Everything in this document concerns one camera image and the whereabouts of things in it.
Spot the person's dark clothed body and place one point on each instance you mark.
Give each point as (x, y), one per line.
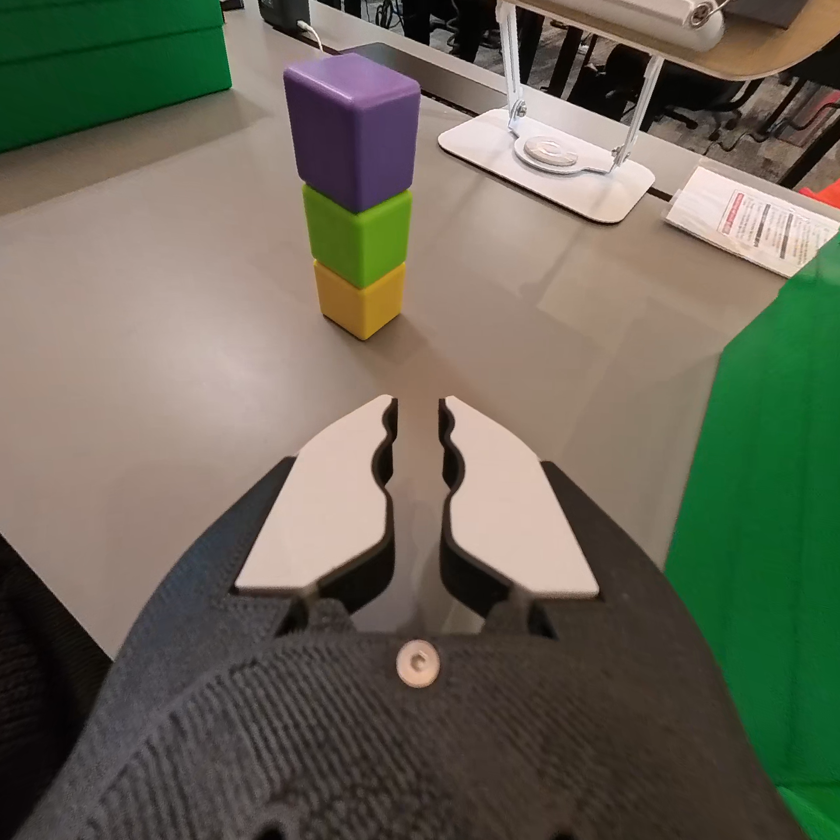
(39, 689)

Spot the laminated paper sheet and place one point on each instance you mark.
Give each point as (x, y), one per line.
(741, 216)

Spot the document stand with white base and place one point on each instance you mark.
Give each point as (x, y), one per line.
(590, 184)

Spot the green plastic bin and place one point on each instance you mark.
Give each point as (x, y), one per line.
(98, 65)
(768, 525)

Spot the black desk mat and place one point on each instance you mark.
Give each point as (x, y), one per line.
(407, 65)

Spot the orange traffic cone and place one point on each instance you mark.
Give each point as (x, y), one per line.
(823, 197)

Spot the black charger box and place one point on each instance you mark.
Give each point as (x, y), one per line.
(282, 13)

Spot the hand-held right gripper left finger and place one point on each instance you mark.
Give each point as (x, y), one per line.
(315, 518)

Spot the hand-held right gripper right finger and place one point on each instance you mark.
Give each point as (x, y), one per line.
(518, 525)

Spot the lime green cube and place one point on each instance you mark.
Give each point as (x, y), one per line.
(358, 243)

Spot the purple cube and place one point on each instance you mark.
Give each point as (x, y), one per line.
(348, 124)

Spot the yellow cube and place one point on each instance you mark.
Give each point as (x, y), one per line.
(361, 305)

